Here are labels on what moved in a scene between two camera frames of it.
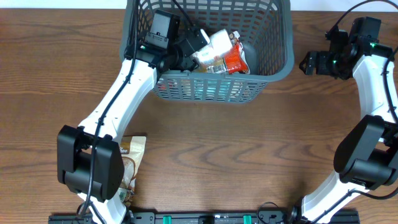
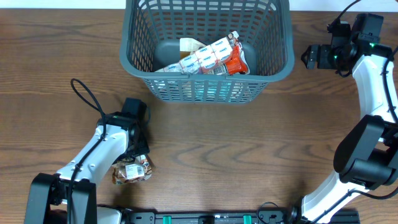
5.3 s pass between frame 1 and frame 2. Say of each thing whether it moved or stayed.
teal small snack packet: stayed
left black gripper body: moved
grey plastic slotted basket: stayed
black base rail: stayed
